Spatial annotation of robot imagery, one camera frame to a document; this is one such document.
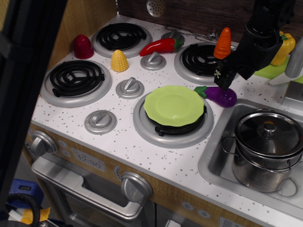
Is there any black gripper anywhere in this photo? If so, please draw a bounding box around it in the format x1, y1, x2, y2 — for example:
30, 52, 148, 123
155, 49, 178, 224
214, 29, 283, 90

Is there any purple toy eggplant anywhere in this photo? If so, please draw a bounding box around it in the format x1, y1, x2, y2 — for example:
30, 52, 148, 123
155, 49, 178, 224
194, 86, 238, 108

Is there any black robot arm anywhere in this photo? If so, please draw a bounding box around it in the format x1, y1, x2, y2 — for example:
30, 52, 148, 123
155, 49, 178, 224
214, 0, 295, 90

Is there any light green plastic plate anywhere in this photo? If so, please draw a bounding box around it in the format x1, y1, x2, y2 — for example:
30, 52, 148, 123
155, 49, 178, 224
143, 85, 205, 127

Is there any orange toy carrot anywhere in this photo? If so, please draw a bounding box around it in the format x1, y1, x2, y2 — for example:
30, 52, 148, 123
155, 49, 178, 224
214, 27, 231, 60

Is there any back right black burner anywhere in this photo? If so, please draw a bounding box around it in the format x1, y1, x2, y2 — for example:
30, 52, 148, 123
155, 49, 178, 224
174, 43, 240, 86

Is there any black burner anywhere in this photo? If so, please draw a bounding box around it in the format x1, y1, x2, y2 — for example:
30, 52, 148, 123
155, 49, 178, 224
174, 43, 240, 86
91, 23, 152, 58
40, 60, 112, 108
133, 96, 214, 148

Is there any green cutting board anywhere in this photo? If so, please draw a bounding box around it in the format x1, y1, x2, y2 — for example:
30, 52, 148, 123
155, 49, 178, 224
254, 55, 290, 79

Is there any white toy knife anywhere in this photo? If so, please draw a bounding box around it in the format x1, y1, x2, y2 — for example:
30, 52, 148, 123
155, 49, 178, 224
269, 71, 303, 86

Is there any red toy chili pepper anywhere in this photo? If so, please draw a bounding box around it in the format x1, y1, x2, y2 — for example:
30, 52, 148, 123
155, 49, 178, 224
140, 38, 184, 56

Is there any silver stove knob back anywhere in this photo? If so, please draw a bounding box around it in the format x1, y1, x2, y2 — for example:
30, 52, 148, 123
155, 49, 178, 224
161, 29, 185, 42

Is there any silver stove knob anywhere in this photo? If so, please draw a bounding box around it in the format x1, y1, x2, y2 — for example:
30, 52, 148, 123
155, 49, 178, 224
84, 110, 117, 135
140, 52, 166, 71
116, 77, 144, 99
161, 29, 185, 42

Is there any yellow toy bell pepper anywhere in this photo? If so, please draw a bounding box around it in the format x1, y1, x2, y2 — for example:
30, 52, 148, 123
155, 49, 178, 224
271, 31, 296, 66

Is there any silver stove knob upper middle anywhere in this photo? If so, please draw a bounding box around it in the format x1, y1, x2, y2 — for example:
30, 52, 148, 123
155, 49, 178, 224
140, 52, 166, 71

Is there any silver faucet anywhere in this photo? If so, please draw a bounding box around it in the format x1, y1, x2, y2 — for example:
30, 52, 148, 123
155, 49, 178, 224
282, 37, 303, 111

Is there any steel pot with lid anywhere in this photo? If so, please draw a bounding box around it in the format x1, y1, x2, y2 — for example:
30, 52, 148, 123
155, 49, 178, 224
221, 109, 303, 192

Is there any front right black burner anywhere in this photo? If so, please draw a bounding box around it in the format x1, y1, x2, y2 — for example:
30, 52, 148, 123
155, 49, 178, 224
133, 96, 214, 148

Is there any silver sink basin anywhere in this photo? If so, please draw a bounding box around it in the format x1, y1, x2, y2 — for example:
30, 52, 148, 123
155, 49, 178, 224
198, 99, 303, 219

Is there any silver stove knob centre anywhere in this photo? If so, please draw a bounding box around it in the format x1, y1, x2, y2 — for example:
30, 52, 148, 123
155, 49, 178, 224
116, 77, 144, 99

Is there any hanging metal strainer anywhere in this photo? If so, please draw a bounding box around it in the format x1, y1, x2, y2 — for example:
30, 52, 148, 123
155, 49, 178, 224
146, 0, 166, 17

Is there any back left black burner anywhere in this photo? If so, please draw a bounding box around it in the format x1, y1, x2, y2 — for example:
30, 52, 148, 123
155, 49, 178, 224
91, 23, 152, 58

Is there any yellow toy corn cob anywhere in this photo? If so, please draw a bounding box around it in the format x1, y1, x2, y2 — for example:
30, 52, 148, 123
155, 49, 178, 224
111, 50, 129, 72

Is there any silver stove knob front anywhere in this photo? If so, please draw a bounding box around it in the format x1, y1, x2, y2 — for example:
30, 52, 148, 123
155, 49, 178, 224
84, 110, 117, 135

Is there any dark red toy fruit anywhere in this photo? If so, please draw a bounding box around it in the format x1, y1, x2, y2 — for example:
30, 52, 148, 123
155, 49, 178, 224
73, 35, 94, 59

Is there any right oven dial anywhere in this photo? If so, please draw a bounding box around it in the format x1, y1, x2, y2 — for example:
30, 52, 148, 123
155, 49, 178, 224
121, 171, 153, 203

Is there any oven dial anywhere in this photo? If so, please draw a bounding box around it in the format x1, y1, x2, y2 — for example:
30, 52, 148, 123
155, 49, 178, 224
121, 171, 153, 203
30, 130, 58, 157

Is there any front left black burner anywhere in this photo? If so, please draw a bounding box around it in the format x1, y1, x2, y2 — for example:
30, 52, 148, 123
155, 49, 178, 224
40, 60, 112, 108

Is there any oven clock display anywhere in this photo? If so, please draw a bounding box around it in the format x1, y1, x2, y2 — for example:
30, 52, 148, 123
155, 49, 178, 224
71, 148, 106, 172

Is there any left oven dial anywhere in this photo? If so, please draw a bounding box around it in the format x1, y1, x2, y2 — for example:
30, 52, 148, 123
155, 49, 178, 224
30, 130, 58, 157

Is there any blue clamp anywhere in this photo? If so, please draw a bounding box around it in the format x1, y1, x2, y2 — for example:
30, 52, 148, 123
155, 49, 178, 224
7, 179, 44, 209

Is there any silver oven door handle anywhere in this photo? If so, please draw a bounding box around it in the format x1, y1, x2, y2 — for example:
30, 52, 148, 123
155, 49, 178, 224
32, 157, 143, 221

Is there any black camera frame post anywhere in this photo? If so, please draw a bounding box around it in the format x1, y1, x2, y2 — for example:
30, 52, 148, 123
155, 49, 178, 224
0, 0, 67, 220

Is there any black braided cable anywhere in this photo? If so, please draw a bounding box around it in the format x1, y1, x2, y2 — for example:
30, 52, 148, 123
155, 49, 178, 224
7, 192, 42, 227

